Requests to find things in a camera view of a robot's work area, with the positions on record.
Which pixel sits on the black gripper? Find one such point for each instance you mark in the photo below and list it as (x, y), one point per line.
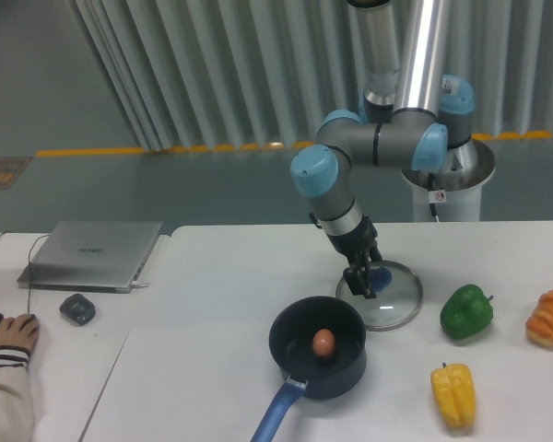
(359, 246)

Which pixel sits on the glass pot lid blue knob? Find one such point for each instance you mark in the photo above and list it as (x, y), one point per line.
(397, 297)

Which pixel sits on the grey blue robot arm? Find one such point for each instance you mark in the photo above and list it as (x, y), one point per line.
(400, 129)

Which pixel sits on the striped cream sleeve forearm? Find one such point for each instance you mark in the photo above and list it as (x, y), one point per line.
(16, 407)

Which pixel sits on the person's hand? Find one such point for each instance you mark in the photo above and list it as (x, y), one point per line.
(19, 333)

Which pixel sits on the brown egg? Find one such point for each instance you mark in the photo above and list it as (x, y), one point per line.
(323, 343)

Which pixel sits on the dark blue saucepan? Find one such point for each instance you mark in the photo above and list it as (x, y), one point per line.
(305, 374)

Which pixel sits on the green bell pepper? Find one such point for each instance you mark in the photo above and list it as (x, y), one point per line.
(467, 312)

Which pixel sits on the yellow bell pepper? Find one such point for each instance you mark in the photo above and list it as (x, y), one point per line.
(453, 389)

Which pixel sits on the orange croissant bread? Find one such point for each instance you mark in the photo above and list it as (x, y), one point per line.
(539, 326)

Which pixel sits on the silver laptop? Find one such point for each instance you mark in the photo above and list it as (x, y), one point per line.
(95, 256)

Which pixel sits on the dark earbuds case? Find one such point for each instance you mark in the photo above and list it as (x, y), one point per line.
(78, 309)

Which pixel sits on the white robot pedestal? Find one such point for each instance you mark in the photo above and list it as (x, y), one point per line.
(454, 193)

